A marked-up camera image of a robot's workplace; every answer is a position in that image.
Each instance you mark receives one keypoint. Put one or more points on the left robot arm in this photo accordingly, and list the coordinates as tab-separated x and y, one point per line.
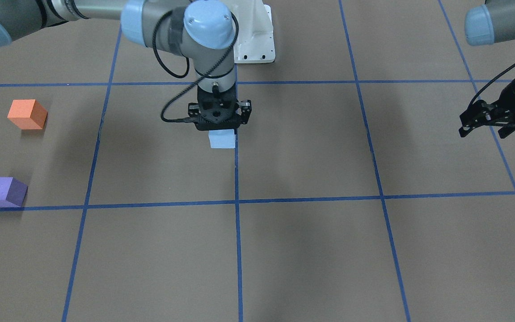
493	22

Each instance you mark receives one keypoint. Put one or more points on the orange foam block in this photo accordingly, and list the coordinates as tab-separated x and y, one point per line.
27	114

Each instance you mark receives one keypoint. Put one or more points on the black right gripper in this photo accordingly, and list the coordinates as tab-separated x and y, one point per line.
245	109

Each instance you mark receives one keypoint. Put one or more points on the purple foam block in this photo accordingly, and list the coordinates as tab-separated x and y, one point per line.
12	192

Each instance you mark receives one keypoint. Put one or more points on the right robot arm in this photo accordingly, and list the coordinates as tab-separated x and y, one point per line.
184	35

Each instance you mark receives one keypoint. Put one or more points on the light blue foam block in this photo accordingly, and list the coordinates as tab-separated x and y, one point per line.
222	139

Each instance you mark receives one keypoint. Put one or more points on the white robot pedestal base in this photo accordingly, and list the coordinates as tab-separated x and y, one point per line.
255	43

